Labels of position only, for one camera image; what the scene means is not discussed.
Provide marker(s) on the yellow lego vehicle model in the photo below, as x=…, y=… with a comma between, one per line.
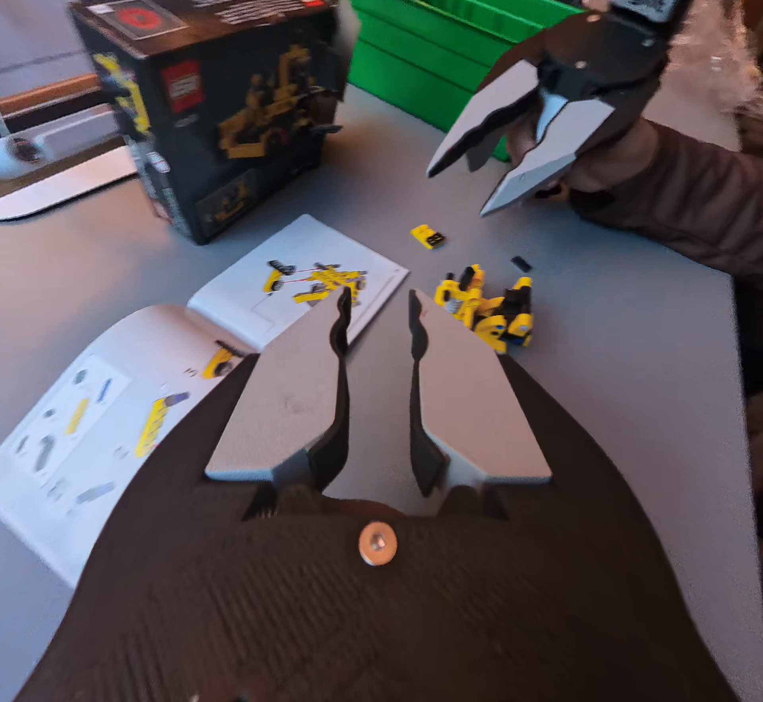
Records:
x=489, y=320

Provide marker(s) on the dark lego set box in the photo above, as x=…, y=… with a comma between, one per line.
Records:
x=238, y=118

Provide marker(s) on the yellow black lego brick assembly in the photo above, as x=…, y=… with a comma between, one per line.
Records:
x=424, y=232

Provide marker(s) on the person's right forearm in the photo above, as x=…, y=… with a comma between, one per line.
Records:
x=703, y=201

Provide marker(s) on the lego instruction booklet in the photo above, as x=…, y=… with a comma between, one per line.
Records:
x=149, y=332
x=71, y=183

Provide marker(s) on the green plastic bin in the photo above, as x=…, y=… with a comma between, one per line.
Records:
x=417, y=58

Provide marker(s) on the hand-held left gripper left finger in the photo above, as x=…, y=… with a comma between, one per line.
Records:
x=280, y=410

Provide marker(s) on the person's right hand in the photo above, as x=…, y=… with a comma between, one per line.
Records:
x=620, y=159

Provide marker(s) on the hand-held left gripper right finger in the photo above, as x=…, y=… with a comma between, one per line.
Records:
x=477, y=416

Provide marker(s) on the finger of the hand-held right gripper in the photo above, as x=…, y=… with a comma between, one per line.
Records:
x=489, y=106
x=554, y=148

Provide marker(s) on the black lego grille tile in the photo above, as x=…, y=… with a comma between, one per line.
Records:
x=521, y=263

